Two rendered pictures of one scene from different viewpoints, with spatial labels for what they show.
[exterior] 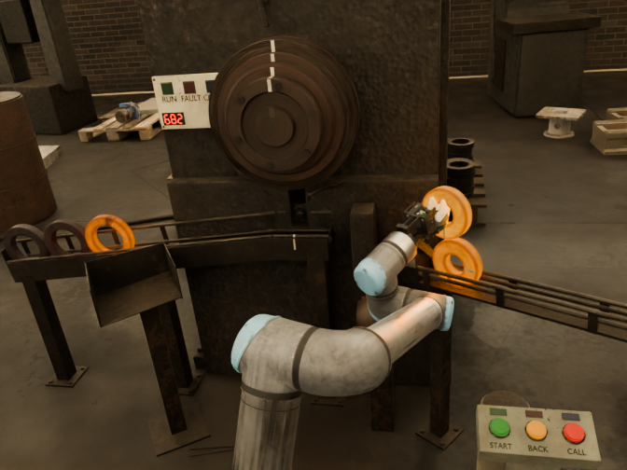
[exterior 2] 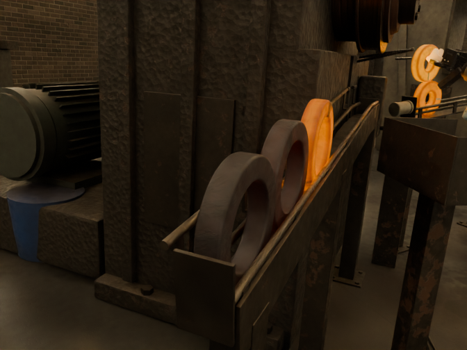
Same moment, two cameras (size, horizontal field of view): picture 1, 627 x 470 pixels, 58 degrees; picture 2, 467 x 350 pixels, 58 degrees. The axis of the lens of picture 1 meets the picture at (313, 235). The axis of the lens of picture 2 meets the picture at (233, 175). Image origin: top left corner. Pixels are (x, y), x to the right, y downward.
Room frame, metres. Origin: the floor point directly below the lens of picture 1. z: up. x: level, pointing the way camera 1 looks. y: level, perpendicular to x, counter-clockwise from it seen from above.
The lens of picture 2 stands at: (1.92, 1.61, 0.84)
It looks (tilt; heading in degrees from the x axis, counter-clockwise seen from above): 16 degrees down; 280
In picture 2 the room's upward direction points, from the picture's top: 3 degrees clockwise
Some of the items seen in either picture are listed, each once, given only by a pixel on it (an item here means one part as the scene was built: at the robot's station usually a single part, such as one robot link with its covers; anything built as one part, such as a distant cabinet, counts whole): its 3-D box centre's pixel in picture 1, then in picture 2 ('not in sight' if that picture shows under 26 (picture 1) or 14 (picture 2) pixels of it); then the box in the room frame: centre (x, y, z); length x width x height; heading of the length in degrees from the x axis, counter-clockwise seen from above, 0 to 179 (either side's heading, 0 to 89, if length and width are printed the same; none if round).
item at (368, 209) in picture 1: (364, 239); (368, 106); (1.71, -0.17, 0.68); 0.11 x 0.08 x 0.24; 167
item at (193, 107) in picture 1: (192, 102); not in sight; (1.94, 0.37, 1.15); 0.26 x 0.02 x 0.18; 77
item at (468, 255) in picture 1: (456, 262); (427, 98); (1.44, -0.41, 0.71); 0.16 x 0.03 x 0.16; 41
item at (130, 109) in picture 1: (132, 110); not in sight; (6.17, 1.84, 0.25); 0.40 x 0.24 x 0.22; 167
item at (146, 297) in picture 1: (152, 353); (428, 272); (1.61, 0.60, 0.36); 0.26 x 0.20 x 0.72; 112
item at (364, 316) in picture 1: (392, 364); (393, 203); (1.55, -0.23, 0.27); 0.22 x 0.13 x 0.53; 77
